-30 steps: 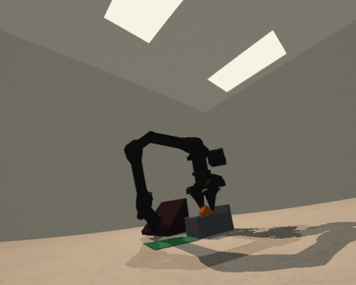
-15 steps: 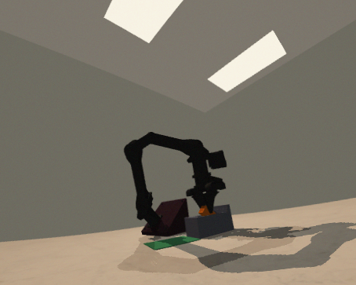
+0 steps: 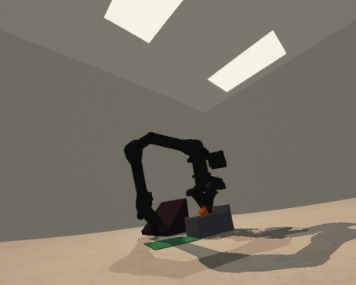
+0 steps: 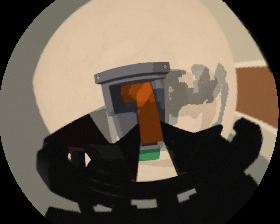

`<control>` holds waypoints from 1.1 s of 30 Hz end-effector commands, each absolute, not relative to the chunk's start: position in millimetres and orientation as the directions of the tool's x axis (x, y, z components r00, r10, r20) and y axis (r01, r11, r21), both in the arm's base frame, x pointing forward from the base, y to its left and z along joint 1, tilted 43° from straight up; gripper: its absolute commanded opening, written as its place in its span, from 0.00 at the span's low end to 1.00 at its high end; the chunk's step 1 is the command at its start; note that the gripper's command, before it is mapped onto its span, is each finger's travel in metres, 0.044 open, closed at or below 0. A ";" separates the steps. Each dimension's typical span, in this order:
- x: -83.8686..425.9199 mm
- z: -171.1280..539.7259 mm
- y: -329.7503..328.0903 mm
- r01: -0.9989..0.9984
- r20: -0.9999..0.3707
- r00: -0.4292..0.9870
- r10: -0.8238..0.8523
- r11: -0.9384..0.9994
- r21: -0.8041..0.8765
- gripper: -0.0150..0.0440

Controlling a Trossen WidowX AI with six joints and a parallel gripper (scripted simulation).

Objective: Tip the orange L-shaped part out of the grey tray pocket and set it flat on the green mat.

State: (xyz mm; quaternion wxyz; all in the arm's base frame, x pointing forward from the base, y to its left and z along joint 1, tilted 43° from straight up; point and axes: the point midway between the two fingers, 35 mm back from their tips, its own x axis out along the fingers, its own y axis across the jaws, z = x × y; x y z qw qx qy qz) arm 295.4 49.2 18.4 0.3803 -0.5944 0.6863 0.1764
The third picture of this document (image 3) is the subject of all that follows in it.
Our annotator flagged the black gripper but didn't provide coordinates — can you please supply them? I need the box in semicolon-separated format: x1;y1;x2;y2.
186;170;226;214

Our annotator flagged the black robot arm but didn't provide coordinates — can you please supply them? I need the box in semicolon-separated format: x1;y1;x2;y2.
124;132;227;227

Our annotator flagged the orange l-shaped part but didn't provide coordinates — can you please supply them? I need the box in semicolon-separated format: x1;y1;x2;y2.
199;206;216;216

